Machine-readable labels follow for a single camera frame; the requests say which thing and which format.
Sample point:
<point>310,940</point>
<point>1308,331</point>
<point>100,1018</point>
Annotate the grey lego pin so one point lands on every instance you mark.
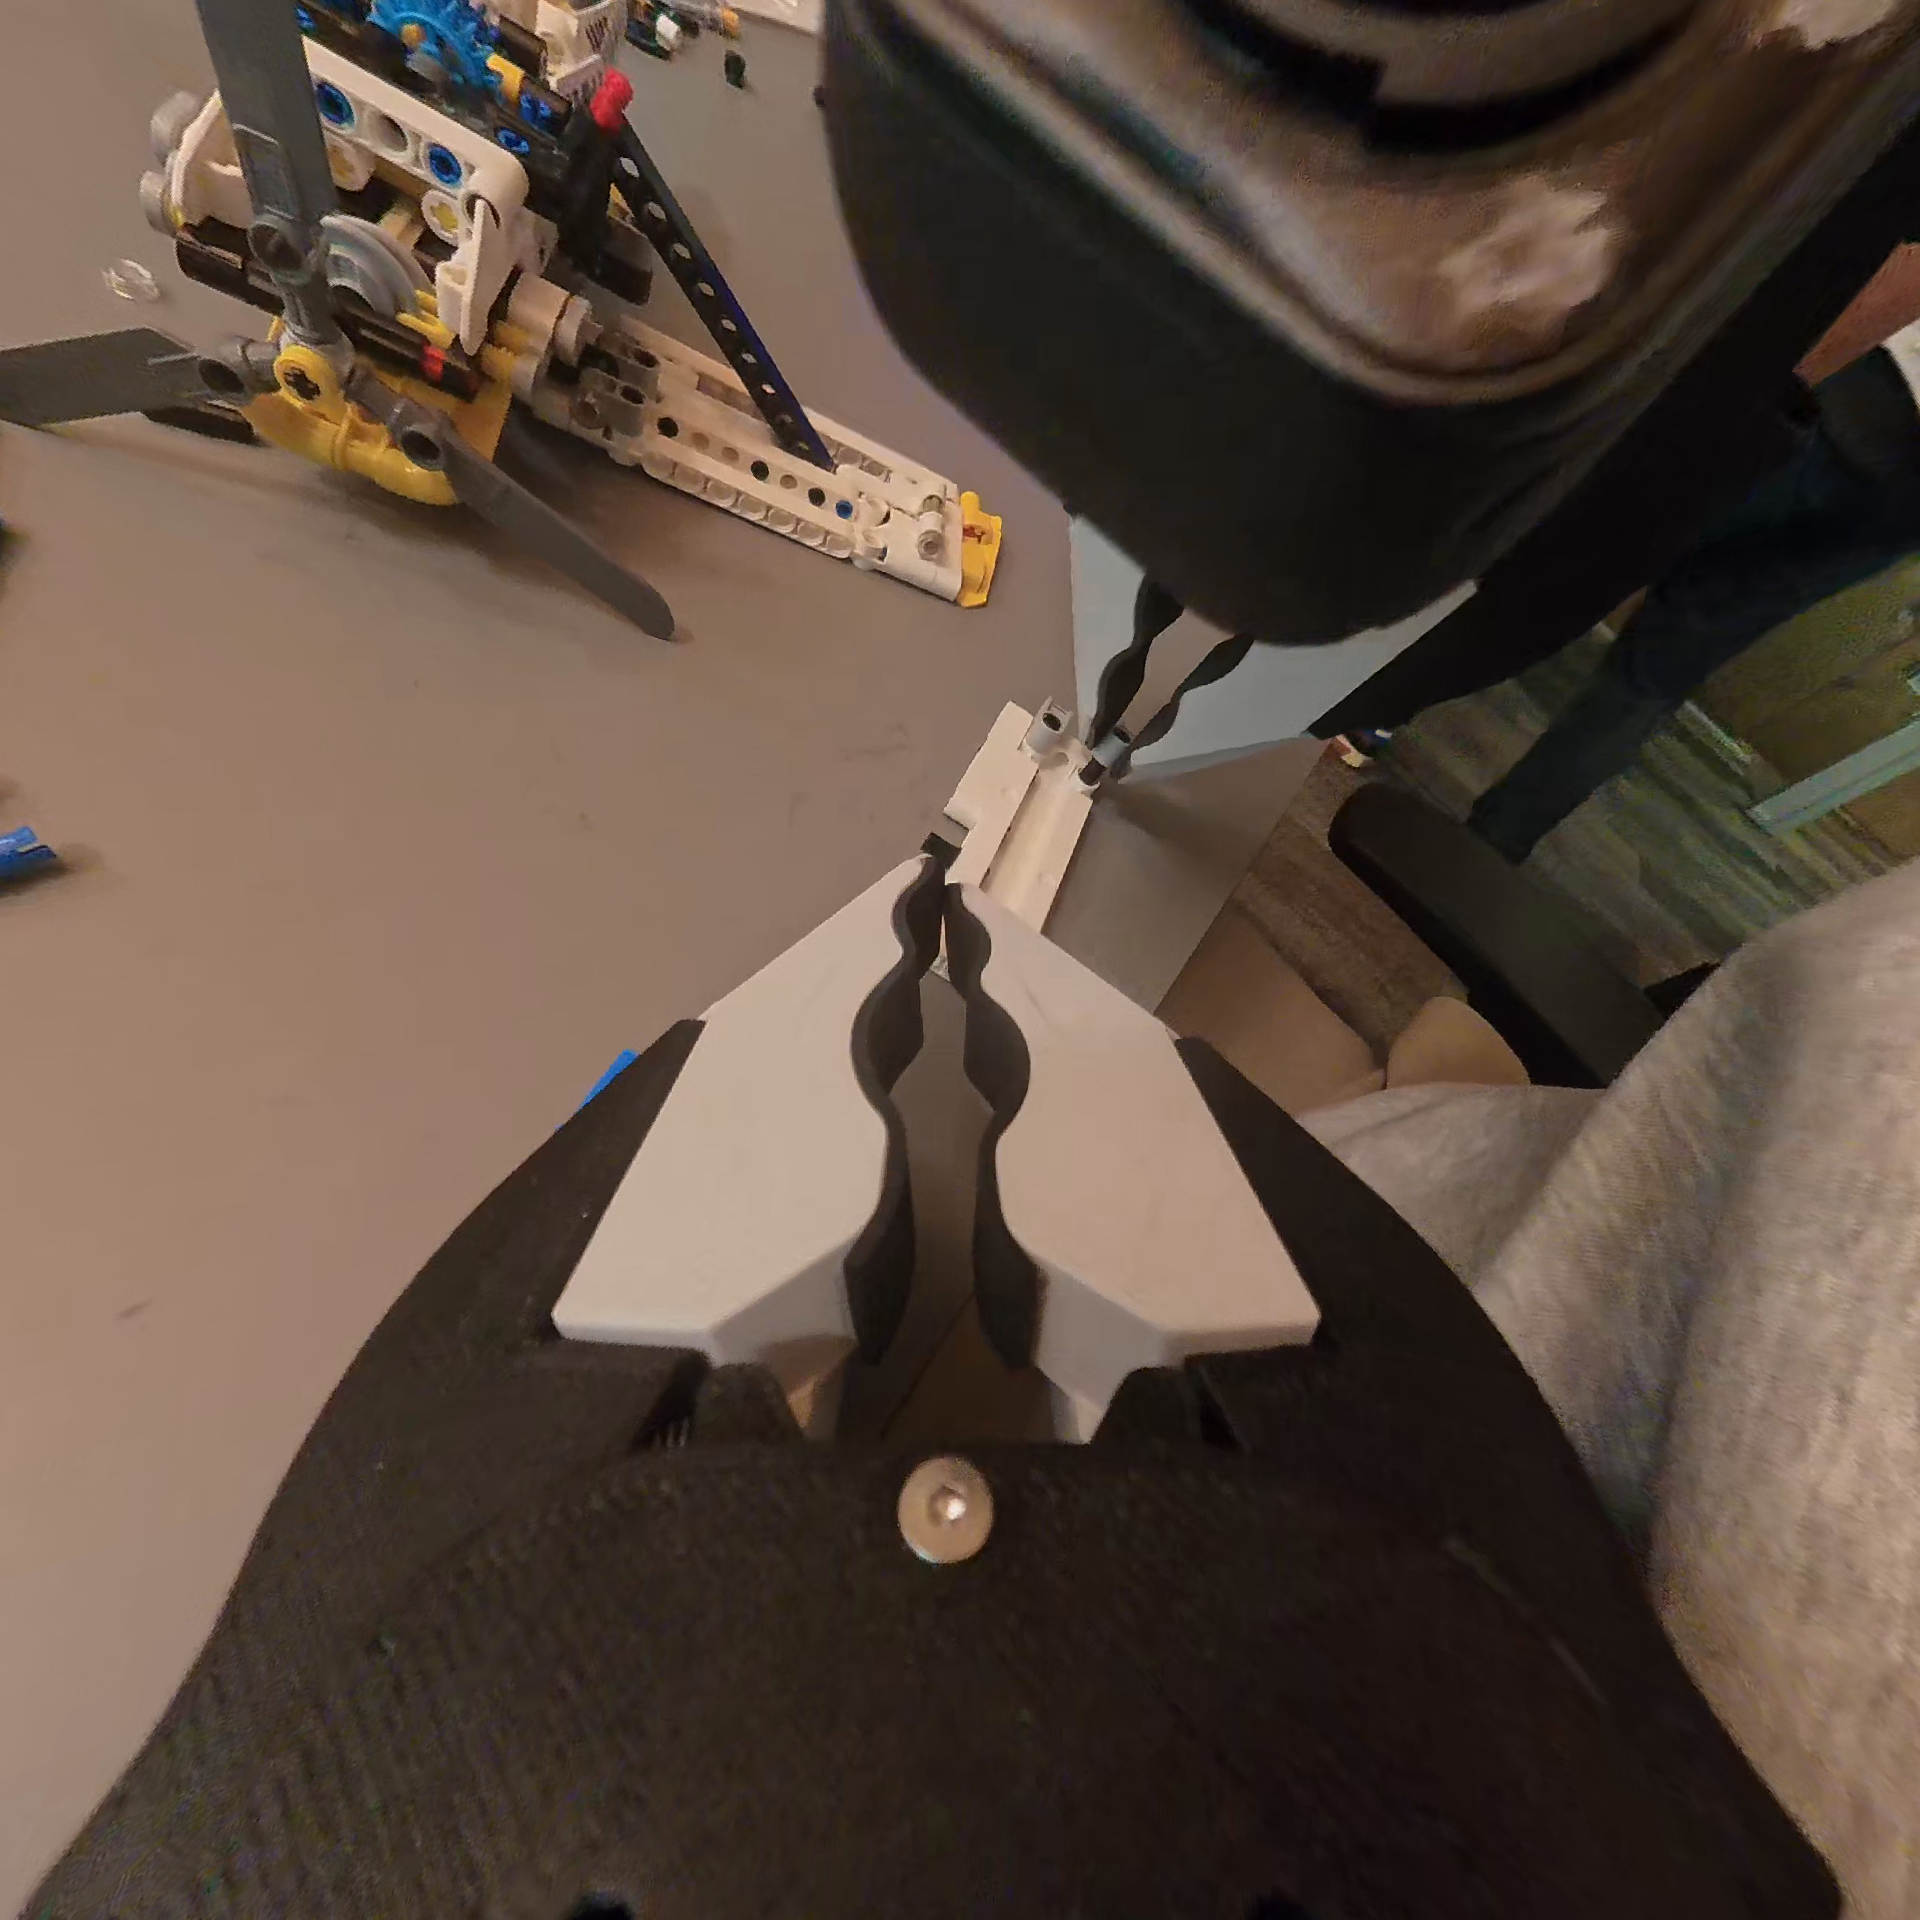
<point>1106,752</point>

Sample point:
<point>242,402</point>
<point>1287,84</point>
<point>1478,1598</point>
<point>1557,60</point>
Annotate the blue lego piece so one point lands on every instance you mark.
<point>614,1076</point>
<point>24,855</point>

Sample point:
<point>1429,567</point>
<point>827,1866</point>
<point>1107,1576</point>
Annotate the clear round lego piece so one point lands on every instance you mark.
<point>132,279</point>

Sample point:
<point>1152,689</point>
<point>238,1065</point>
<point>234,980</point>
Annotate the cluster of small lego pieces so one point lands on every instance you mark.
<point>683,20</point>

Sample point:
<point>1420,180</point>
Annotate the white lego beam assembly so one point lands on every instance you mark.
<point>1036,832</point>

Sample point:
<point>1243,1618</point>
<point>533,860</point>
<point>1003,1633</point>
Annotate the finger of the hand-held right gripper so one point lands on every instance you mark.
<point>1291,697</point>
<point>1096,616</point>

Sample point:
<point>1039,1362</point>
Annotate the white blue-striped container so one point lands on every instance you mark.
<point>580,30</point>

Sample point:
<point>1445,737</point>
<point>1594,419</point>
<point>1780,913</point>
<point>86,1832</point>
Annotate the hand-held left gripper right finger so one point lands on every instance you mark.
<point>1142,1200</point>

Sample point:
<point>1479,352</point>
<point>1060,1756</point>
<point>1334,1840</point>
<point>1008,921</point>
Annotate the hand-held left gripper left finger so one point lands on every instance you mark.
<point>750,1171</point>

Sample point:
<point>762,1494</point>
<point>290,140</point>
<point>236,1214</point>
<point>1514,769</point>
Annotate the lego helicopter model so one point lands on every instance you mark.
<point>451,270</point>

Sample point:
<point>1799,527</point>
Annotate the person's grey clothing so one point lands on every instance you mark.
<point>1771,1276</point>

